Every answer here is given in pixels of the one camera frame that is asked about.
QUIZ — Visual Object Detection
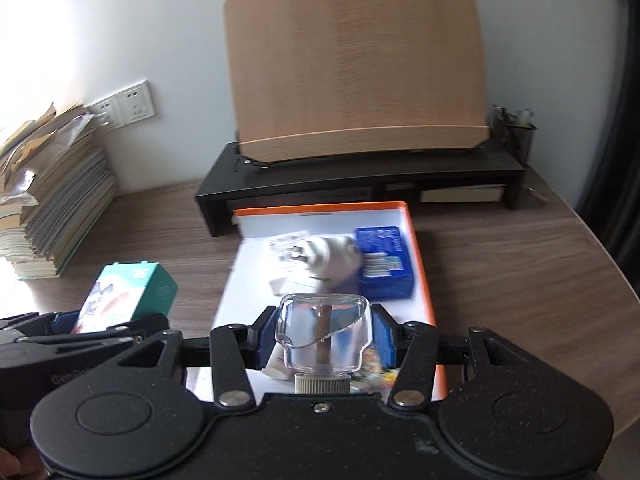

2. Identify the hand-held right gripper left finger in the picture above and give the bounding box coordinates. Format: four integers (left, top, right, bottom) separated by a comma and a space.
120, 305, 278, 408

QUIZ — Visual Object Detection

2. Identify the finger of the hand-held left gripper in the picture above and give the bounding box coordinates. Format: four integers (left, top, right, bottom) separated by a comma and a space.
0, 310, 83, 336
15, 314, 171, 358

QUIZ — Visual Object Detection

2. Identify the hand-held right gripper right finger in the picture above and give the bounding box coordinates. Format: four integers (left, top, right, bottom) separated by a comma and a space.
372, 305, 523, 408

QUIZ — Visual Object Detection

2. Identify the white plastic cylinder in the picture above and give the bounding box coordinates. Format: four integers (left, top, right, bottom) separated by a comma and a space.
265, 350, 293, 381

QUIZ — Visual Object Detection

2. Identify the red playing card pack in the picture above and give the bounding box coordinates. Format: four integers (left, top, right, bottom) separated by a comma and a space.
350, 355, 401, 396

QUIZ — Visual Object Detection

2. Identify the orange and white cardboard box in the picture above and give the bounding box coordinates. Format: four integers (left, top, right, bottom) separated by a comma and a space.
215, 201, 448, 403

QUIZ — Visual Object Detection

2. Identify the clear liquid refill bottle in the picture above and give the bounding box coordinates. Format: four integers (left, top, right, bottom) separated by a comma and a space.
275, 292, 373, 396

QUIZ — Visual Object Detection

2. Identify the green and white carton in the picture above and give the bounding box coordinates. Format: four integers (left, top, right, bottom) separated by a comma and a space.
72, 261, 178, 336

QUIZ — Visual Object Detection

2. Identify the blue plastic case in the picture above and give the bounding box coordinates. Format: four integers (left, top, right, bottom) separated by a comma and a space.
355, 226, 416, 301

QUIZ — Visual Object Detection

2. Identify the white plug-in vaporizer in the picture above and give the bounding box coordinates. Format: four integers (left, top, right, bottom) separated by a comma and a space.
292, 237, 363, 293

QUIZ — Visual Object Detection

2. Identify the person's left hand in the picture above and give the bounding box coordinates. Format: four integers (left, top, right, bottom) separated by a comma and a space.
0, 447, 48, 480

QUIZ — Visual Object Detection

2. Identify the stack of books and papers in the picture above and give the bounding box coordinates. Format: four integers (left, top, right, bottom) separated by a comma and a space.
0, 105, 118, 278

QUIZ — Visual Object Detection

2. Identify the black desk riser shelf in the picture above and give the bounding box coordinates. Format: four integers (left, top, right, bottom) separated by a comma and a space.
195, 142, 526, 238

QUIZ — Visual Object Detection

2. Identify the black mesh pen holder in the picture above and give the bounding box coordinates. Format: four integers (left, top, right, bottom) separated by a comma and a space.
492, 105, 538, 166

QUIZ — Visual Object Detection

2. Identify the wooden book stand board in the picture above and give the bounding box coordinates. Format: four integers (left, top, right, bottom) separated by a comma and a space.
223, 0, 491, 165

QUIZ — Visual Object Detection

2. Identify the white wall socket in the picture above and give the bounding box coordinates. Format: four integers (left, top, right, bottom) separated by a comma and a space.
116, 80, 156, 125
87, 94, 121, 128

